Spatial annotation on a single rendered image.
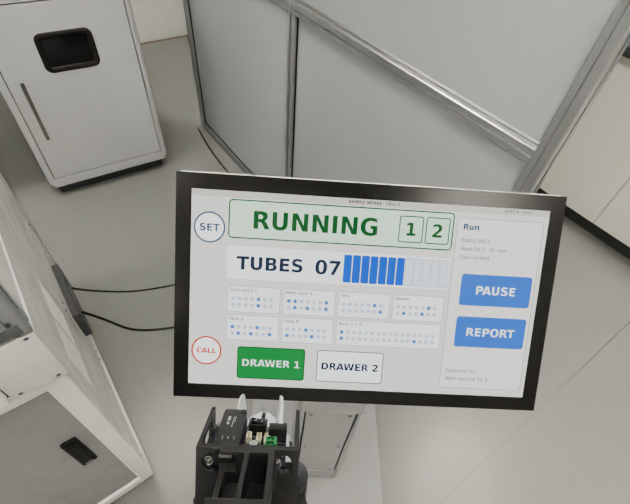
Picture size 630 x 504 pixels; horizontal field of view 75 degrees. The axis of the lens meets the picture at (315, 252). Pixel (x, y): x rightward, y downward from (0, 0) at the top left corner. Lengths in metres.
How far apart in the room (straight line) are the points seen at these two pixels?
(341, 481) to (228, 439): 1.23
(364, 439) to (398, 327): 1.04
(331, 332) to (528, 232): 0.30
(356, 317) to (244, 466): 0.32
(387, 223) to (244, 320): 0.23
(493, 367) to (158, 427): 1.27
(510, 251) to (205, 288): 0.42
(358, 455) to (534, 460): 0.64
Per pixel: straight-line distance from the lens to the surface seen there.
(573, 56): 1.00
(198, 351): 0.60
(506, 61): 1.07
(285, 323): 0.57
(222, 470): 0.32
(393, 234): 0.56
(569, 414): 1.98
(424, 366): 0.62
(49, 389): 0.93
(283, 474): 0.32
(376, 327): 0.59
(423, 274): 0.58
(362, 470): 1.57
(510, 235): 0.62
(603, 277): 2.54
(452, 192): 0.58
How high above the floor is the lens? 1.54
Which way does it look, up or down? 49 degrees down
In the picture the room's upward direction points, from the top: 6 degrees clockwise
